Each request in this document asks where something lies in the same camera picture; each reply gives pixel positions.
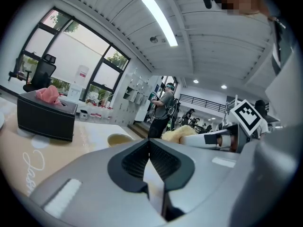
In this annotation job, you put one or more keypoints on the long ceiling light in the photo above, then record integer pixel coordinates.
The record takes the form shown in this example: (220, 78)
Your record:
(159, 20)

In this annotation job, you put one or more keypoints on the row of clear water jugs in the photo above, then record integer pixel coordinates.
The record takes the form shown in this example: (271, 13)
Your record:
(100, 115)

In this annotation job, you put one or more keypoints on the white flower bouquet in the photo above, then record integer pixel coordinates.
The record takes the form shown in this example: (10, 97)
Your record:
(92, 98)

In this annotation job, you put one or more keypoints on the tan fibrous loofah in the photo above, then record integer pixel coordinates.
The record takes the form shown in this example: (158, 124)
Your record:
(176, 133)

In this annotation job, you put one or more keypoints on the gray locker cabinet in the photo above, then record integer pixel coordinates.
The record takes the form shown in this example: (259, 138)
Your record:
(132, 96)

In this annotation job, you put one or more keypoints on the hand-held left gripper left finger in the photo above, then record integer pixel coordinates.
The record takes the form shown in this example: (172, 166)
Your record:
(94, 197)

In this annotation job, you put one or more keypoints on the pink tissue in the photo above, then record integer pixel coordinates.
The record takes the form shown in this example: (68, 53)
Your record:
(48, 94)

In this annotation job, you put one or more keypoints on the olive ceramic bowl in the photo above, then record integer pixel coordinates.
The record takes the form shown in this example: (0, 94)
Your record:
(119, 139)

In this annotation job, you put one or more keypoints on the white waste bin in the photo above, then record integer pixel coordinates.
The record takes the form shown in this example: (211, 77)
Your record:
(83, 115)

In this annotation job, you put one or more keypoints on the person's dark gray jacket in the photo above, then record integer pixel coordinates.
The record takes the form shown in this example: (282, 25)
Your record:
(282, 44)

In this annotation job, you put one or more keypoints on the black framed window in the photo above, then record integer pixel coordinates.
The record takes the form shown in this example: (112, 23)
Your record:
(75, 55)

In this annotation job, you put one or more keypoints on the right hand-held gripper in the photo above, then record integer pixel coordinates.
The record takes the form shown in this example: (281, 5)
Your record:
(246, 116)

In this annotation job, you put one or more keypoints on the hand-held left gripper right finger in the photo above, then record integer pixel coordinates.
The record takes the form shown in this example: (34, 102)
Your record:
(208, 185)

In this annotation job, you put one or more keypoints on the black office chair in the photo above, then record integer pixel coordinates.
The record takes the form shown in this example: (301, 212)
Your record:
(41, 75)

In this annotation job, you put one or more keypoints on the black metal railing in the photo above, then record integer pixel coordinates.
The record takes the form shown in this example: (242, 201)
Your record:
(201, 102)

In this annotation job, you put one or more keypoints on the white water dispenser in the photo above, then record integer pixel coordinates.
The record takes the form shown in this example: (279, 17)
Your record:
(78, 89)

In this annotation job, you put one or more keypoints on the wooden step platform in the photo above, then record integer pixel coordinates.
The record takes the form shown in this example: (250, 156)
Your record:
(139, 129)

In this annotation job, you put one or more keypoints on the round ceiling fixture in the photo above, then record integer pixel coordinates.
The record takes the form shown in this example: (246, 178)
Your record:
(154, 39)

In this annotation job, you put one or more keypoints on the black tissue box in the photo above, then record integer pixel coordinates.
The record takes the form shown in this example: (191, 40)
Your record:
(47, 119)

